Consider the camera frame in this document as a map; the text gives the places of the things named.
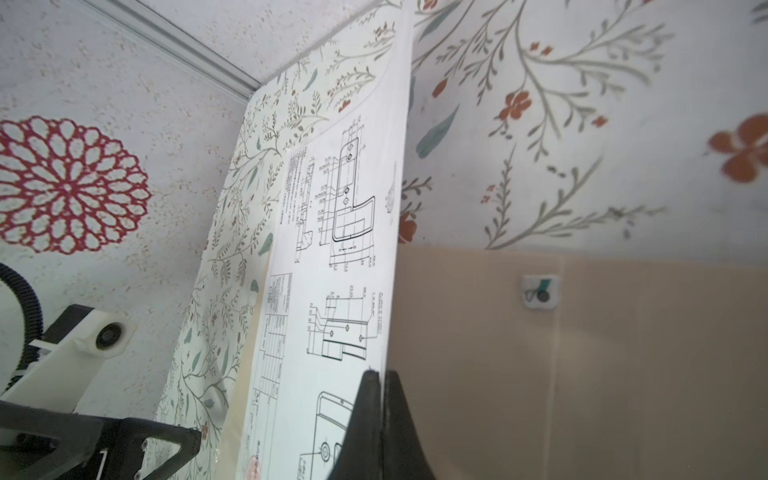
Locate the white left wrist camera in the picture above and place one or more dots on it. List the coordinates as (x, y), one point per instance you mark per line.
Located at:
(73, 349)

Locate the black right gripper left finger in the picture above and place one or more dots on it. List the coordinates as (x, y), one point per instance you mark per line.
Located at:
(360, 456)

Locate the white technical drawing sheet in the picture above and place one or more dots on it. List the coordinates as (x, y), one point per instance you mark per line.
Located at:
(330, 270)

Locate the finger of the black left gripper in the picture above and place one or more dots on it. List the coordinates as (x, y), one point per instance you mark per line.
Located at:
(42, 444)

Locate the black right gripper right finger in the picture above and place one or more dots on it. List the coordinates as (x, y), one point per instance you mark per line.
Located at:
(402, 453)

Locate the beige manila folder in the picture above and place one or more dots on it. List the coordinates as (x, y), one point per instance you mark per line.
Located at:
(515, 366)

